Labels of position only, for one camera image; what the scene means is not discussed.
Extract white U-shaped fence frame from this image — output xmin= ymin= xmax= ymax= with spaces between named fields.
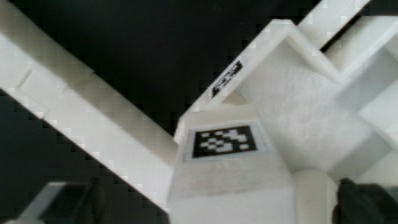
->
xmin=0 ymin=0 xmax=178 ymax=207

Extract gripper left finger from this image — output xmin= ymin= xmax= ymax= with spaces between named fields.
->
xmin=11 ymin=178 xmax=107 ymax=224

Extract white chair seat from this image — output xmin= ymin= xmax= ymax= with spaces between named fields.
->
xmin=174 ymin=16 xmax=398 ymax=179

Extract white chair leg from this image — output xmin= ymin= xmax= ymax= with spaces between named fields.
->
xmin=169 ymin=104 xmax=338 ymax=224

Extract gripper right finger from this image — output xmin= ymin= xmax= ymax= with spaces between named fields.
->
xmin=333 ymin=178 xmax=398 ymax=224

